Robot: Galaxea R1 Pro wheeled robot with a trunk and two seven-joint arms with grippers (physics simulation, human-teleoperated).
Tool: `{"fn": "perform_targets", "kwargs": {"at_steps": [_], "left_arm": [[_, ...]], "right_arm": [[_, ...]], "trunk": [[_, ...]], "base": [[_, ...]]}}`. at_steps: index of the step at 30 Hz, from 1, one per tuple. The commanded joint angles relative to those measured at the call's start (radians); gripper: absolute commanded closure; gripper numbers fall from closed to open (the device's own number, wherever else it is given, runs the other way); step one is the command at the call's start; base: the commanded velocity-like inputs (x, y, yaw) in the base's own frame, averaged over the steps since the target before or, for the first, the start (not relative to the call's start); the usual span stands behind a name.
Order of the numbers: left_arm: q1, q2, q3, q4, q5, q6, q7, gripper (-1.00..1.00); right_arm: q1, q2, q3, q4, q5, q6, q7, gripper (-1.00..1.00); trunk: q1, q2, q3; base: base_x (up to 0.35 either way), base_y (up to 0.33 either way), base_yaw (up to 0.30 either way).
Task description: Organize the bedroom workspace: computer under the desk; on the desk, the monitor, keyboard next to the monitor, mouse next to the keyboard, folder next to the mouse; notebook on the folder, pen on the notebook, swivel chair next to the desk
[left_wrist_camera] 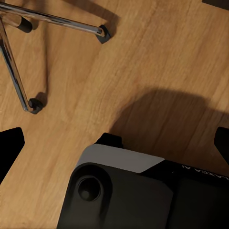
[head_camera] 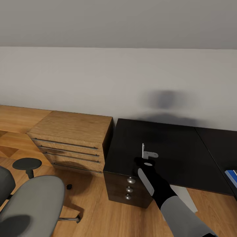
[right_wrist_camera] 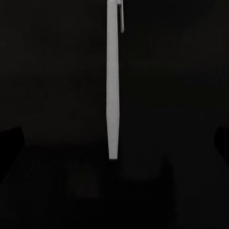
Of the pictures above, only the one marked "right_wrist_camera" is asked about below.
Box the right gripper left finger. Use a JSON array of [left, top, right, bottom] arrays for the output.
[[0, 127, 25, 184]]

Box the pen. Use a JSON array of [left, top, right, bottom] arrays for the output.
[[106, 0, 124, 159]]

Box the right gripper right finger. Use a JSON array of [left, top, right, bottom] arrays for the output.
[[214, 127, 229, 165]]

